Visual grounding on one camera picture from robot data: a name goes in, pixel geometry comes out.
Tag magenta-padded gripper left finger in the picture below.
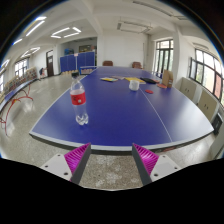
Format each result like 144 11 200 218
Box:
40 142 93 186

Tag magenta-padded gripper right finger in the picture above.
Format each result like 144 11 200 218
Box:
131 143 183 186

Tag clear red-labelled drink bottle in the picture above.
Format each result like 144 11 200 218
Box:
69 72 90 127

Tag black bin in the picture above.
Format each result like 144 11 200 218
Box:
212 113 224 136

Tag white two-door cabinet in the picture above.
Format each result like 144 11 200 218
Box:
179 77 198 101
196 89 219 123

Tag blue red-legged table tennis table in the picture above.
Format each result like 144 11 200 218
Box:
0 78 38 136

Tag white mug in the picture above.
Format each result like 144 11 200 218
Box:
128 79 140 92

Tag brown cardboard box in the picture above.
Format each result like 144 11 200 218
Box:
161 69 175 89

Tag black pouch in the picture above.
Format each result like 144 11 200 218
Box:
140 77 158 84

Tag person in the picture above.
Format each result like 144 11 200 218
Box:
38 67 48 81

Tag wooden shelf unit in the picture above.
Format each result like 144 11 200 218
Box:
0 66 38 98

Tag small yellow and blue book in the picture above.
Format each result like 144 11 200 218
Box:
99 76 119 83

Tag black-framed large window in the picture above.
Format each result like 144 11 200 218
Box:
188 48 224 108

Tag dark brown door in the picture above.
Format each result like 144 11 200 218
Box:
45 49 55 78

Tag small black-framed window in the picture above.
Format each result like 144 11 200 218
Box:
13 58 30 78

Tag blue folded partition panels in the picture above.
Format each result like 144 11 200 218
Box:
59 50 96 74

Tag black-framed glass doors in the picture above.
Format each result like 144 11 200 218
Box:
153 38 175 75

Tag ceiling lights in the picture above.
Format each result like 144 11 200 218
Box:
0 15 83 73

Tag ceiling air conditioner unit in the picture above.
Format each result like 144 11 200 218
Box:
116 20 154 34

